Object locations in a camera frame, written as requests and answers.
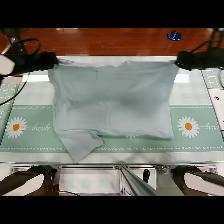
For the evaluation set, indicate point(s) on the pale grey-blue T-shirt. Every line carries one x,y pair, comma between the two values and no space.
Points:
113,103

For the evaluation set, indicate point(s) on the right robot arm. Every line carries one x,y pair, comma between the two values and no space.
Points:
203,181

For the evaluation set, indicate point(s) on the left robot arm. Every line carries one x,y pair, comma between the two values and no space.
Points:
20,181

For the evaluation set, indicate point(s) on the blue round disc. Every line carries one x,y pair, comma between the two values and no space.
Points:
174,35

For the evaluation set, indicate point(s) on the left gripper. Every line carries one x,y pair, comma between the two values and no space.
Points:
46,61

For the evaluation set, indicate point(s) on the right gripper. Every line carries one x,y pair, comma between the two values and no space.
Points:
186,60

